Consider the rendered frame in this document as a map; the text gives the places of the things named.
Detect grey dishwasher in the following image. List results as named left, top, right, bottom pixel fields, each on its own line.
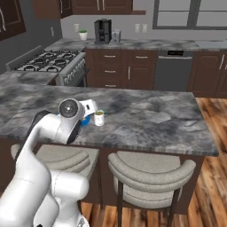
left=153, top=49, right=193, bottom=92

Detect green plant in white pot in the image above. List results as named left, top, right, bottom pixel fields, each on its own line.
left=78, top=27, right=89, bottom=42

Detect dark brown wall cupboard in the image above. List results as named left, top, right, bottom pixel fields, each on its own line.
left=0, top=0, right=27, bottom=42

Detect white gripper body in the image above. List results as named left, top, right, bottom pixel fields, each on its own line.
left=83, top=98, right=99, bottom=116

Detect silver gas stove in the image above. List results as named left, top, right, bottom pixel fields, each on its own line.
left=5, top=44, right=90, bottom=88

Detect grey framed window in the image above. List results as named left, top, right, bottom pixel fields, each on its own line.
left=152, top=0, right=227, bottom=31

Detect grey upholstered bar stool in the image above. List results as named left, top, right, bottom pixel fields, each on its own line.
left=10, top=144, right=100, bottom=182
left=107, top=151, right=197, bottom=227

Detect black coffee machine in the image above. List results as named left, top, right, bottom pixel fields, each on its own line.
left=93, top=19, right=113, bottom=45

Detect white mug with coffee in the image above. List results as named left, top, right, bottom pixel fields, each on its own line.
left=93, top=109, right=106, bottom=128

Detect dark brown wall cupboards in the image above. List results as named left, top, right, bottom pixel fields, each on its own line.
left=31, top=0, right=147, bottom=20

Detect blue plate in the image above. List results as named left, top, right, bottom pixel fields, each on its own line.
left=80, top=115, right=92, bottom=128

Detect dark brown base cupboards with drawers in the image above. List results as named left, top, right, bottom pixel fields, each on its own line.
left=85, top=48, right=158, bottom=90

